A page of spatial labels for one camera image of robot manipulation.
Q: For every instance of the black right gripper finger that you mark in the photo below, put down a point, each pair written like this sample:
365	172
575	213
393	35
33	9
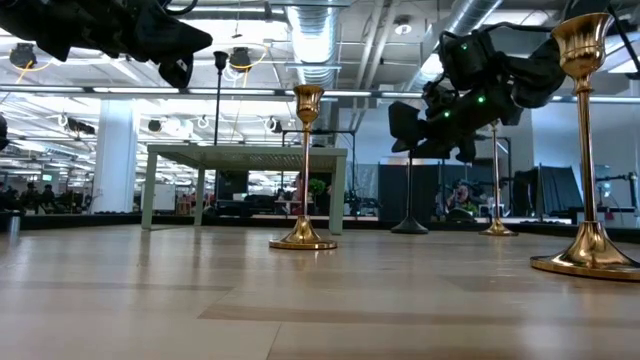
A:
407	127
466	150

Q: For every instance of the black partition curtain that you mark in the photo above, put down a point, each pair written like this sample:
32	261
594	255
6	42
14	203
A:
555	190

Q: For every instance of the silver ventilation duct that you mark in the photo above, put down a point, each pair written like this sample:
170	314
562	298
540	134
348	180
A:
465	15
314	35

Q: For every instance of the gold candlestick holder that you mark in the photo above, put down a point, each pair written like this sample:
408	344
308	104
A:
497	229
582	45
303	235

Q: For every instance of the black metal table frame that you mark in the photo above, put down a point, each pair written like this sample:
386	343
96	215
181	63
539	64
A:
75	221

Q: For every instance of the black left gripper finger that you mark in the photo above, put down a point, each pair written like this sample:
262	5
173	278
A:
180	37
177	72

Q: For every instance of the green perforated metal shelf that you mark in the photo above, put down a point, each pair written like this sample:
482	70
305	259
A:
250	157

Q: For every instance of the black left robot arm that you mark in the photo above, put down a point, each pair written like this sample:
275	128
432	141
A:
40	22

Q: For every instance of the white round pillar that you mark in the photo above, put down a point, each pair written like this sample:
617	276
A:
115	155

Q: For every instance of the black candlestick holder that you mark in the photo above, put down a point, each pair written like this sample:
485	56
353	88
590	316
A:
220	59
410	227

